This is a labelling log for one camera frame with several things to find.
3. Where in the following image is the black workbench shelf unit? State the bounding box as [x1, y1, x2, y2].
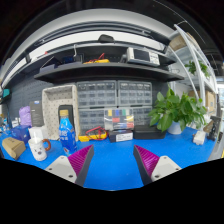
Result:
[1, 33, 185, 88]

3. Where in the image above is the grey small-parts drawer cabinet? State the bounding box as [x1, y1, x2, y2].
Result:
[132, 106, 153, 127]
[76, 80, 118, 108]
[78, 108, 106, 133]
[117, 80, 153, 108]

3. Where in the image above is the dark grey upright box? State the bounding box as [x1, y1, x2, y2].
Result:
[29, 100, 45, 128]

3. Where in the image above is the clear organizer with coloured parts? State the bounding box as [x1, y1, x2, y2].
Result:
[103, 107, 135, 131]

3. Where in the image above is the yellow multimeter with red leads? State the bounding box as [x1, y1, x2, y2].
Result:
[78, 125, 108, 143]

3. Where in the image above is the blue box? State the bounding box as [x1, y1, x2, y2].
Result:
[10, 124, 32, 144]

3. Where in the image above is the green potted plant, white pot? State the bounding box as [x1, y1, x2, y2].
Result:
[148, 87, 208, 135]

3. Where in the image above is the white metal shelf unit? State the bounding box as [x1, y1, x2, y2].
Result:
[168, 23, 221, 113]

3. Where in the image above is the white perforated tray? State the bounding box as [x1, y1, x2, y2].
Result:
[41, 83, 80, 141]

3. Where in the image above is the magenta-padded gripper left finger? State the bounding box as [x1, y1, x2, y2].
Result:
[44, 144, 95, 187]

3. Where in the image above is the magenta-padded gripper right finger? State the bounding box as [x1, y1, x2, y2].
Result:
[133, 144, 183, 186]

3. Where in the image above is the flat black case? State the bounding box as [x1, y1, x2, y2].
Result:
[133, 124, 167, 140]

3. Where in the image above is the white power adapter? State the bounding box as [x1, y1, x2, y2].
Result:
[192, 130, 208, 146]

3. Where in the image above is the black clamp stand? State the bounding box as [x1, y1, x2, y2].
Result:
[203, 115, 223, 142]

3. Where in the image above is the blue drink bottle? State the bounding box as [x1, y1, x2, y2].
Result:
[58, 109, 78, 157]

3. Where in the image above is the black box with white label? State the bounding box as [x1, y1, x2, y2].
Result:
[108, 129, 134, 143]

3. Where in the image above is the white mug with brown handle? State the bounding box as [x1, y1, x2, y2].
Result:
[27, 137, 52, 162]

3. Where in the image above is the brown cardboard box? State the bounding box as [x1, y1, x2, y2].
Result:
[1, 136, 27, 160]

